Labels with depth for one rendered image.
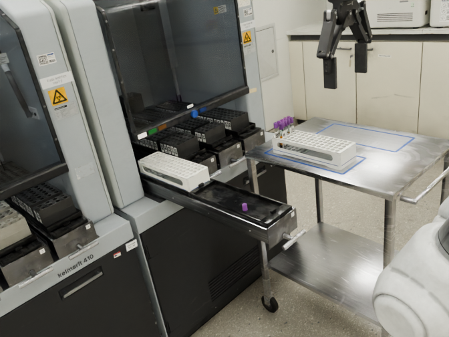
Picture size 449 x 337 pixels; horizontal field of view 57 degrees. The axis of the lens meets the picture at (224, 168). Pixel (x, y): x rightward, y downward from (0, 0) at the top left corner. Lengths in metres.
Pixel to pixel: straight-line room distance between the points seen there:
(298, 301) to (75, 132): 1.30
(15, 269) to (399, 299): 1.02
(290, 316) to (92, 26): 1.46
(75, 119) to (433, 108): 2.66
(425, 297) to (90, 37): 1.15
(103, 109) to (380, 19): 2.46
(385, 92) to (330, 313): 2.01
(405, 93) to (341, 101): 0.56
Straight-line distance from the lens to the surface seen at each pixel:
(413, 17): 3.33
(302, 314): 2.05
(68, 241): 1.39
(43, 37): 1.35
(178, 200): 1.44
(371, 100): 3.61
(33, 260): 1.37
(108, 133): 1.46
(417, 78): 3.41
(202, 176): 1.42
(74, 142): 1.41
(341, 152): 1.40
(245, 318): 2.05
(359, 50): 1.08
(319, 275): 1.81
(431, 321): 0.82
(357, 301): 1.71
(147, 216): 1.52
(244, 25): 1.85
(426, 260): 0.80
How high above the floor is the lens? 1.46
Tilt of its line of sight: 25 degrees down
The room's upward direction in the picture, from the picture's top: 9 degrees counter-clockwise
